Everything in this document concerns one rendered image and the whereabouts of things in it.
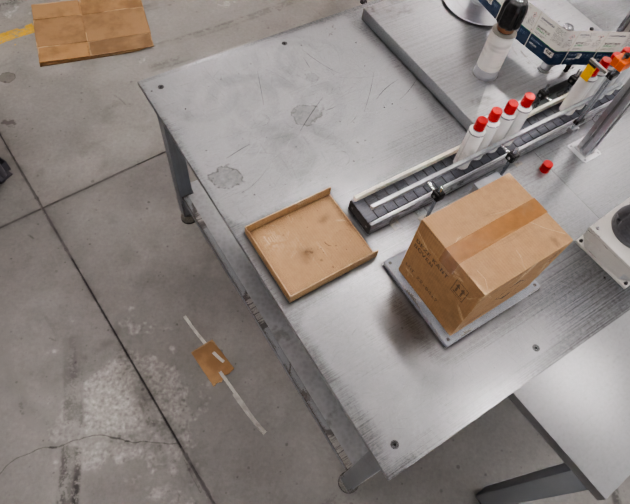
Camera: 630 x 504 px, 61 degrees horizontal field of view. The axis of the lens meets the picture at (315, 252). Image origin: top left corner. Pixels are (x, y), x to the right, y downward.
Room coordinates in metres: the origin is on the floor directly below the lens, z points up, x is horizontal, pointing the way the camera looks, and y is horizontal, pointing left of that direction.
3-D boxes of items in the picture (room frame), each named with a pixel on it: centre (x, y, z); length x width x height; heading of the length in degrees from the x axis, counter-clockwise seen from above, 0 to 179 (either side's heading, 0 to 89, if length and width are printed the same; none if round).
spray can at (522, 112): (1.30, -0.56, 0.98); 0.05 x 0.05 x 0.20
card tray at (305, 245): (0.80, 0.02, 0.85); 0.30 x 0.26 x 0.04; 131
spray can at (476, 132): (1.17, -0.41, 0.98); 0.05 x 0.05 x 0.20
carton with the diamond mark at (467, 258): (0.77, -0.44, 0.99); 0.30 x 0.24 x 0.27; 131
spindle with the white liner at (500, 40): (1.62, -0.50, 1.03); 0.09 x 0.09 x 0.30
